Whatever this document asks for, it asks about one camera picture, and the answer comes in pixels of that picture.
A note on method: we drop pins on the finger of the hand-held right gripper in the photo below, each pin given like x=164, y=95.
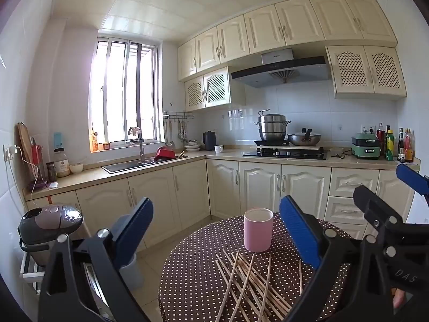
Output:
x=375, y=208
x=410, y=179

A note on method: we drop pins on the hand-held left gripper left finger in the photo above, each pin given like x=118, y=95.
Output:
x=134, y=231

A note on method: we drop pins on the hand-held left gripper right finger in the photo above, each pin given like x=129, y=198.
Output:
x=301, y=231

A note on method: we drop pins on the pink cup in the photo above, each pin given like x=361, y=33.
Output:
x=258, y=234

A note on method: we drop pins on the pile of wooden chopsticks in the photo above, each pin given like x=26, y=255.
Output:
x=249, y=281

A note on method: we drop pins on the hanging kitchen utensils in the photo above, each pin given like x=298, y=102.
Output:
x=182, y=130

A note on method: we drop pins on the person's right hand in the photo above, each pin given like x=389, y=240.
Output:
x=398, y=299

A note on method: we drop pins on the red liquid bottle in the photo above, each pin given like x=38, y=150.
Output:
x=409, y=149

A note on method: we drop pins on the dark soy sauce bottle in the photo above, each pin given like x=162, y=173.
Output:
x=401, y=147

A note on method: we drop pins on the yellow green bottle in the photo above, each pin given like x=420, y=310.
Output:
x=390, y=147

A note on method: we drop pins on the grey bin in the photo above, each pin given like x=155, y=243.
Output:
x=132, y=276

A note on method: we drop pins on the dark red sauce bottle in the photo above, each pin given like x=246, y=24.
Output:
x=381, y=139

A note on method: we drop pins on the green electric cooker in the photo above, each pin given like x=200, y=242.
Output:
x=366, y=147

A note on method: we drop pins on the stainless steel sink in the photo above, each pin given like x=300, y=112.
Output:
x=127, y=166

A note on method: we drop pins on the clear plastic container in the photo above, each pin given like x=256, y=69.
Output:
x=337, y=150

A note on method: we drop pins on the brown polka-dot tablecloth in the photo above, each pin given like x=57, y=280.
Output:
x=194, y=275

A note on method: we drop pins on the black glass gas hob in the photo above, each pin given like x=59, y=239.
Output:
x=285, y=155

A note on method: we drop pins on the red pot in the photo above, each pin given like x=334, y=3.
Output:
x=165, y=154

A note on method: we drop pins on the light wooden board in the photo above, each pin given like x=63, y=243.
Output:
x=301, y=147

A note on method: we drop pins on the grey rice cooker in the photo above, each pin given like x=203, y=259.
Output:
x=50, y=228

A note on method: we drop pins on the metal faucet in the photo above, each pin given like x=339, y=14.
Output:
x=141, y=147

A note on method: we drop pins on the white bowl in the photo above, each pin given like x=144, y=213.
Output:
x=76, y=168

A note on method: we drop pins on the small white packet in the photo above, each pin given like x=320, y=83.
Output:
x=53, y=184

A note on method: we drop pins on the steel wok with lid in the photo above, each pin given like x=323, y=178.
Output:
x=304, y=138

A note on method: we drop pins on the hanging ladle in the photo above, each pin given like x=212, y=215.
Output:
x=168, y=141

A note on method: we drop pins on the large glass jar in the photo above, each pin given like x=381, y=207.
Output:
x=62, y=166

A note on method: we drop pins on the orange bottle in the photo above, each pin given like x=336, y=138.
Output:
x=95, y=142

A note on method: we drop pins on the small dark jar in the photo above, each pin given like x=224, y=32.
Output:
x=51, y=172

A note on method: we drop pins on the stack of bowls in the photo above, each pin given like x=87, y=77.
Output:
x=192, y=146

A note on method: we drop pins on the purple tray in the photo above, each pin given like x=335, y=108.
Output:
x=37, y=184

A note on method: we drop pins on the stainless steel steamer pot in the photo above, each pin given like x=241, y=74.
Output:
x=272, y=127

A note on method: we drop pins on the white rack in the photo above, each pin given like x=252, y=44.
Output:
x=28, y=271

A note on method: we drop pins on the white mug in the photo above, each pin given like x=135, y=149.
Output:
x=219, y=149

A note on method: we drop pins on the black kettle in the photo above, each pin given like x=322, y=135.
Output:
x=209, y=141

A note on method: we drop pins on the light blue box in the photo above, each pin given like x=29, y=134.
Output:
x=58, y=139

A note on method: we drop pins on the red utensil holder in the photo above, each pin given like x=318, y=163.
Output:
x=37, y=156

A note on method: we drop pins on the wooden cutting board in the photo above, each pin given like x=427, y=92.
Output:
x=26, y=147

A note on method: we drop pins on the kitchen window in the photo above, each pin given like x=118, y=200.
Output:
x=114, y=94

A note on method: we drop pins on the white charger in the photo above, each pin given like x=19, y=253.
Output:
x=11, y=151

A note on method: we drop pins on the range hood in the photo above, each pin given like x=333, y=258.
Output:
x=285, y=72

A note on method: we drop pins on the wall socket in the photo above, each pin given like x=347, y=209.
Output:
x=368, y=129

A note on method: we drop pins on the lattice door wall cabinet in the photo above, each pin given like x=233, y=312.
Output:
x=214, y=89
x=365, y=72

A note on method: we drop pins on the wall utensil rack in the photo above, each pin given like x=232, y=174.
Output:
x=177, y=114

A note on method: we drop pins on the cream upper wall cabinets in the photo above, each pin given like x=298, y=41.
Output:
x=295, y=20

